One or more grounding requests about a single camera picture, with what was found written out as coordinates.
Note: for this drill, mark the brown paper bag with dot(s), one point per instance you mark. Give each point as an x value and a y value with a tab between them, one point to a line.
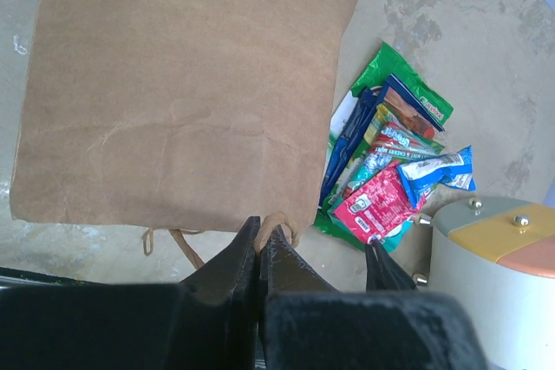
178	115

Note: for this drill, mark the teal Fox's candy bag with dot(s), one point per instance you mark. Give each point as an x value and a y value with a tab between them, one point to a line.
385	140

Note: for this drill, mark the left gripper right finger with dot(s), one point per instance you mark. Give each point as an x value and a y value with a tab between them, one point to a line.
308	324

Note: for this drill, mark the light blue white snack packet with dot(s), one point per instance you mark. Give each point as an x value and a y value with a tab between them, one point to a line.
454	170

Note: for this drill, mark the blue Burts chilli crisps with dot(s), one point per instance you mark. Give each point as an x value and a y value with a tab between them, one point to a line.
407	108

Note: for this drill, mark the green Chuba cassava chips bag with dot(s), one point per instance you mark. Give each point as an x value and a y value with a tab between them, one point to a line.
386	62

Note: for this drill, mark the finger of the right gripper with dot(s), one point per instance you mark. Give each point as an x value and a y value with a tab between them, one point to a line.
383	272

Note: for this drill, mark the red snack packet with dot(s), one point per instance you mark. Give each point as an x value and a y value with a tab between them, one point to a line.
378	207

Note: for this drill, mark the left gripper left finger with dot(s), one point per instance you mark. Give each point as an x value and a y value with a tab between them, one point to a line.
207	321

